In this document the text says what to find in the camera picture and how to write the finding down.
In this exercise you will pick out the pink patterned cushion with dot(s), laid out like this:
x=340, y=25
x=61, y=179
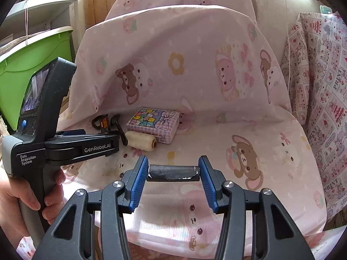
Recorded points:
x=325, y=86

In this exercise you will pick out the pink printed blanket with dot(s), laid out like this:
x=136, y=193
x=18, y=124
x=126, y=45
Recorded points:
x=189, y=73

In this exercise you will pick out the person's left hand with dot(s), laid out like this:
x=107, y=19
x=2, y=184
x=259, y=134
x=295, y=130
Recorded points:
x=10, y=203

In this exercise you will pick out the small teal card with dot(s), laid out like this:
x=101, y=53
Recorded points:
x=325, y=9

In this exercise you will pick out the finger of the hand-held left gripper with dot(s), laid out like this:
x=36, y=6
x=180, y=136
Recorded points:
x=67, y=154
x=71, y=132

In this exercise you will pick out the wooden door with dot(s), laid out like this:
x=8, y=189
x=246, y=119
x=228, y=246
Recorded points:
x=97, y=0

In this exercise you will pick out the green plastic storage box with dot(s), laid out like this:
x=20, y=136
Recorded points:
x=16, y=67

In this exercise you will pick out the cream thread spool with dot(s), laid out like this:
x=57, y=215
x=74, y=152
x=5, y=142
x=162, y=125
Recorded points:
x=139, y=140

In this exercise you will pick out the dark grey cylinder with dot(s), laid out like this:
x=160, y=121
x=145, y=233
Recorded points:
x=170, y=172

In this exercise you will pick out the patterned tissue packet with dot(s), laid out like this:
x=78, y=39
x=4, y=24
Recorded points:
x=151, y=124

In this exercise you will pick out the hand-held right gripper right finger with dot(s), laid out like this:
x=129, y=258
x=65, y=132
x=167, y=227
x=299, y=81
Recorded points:
x=208, y=184

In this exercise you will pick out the white shelf unit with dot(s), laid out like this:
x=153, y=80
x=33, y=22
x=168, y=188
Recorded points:
x=48, y=10

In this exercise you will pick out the black tool with orange label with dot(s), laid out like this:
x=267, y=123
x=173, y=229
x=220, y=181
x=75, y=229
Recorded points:
x=103, y=124

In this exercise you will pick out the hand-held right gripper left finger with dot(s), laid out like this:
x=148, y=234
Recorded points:
x=138, y=184

